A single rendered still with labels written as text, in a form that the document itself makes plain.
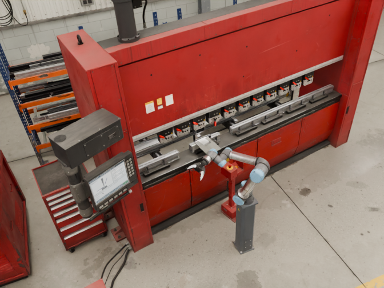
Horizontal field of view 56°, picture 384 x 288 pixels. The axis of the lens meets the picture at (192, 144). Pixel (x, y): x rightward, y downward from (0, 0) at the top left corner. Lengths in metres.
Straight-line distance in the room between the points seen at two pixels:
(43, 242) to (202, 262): 1.92
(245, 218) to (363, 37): 2.58
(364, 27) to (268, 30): 1.33
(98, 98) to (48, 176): 1.36
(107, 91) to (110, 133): 0.35
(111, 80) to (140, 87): 0.45
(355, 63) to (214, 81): 2.01
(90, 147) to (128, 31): 1.03
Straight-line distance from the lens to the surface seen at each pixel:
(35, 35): 7.63
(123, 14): 3.14
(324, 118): 5.28
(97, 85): 2.93
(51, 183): 3.97
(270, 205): 4.73
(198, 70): 3.58
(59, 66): 5.12
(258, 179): 3.15
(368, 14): 4.81
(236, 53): 3.80
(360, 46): 4.94
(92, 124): 2.87
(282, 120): 4.63
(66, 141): 2.77
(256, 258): 4.24
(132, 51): 3.16
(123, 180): 3.16
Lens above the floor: 3.51
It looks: 39 degrees down
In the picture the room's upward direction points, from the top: 4 degrees counter-clockwise
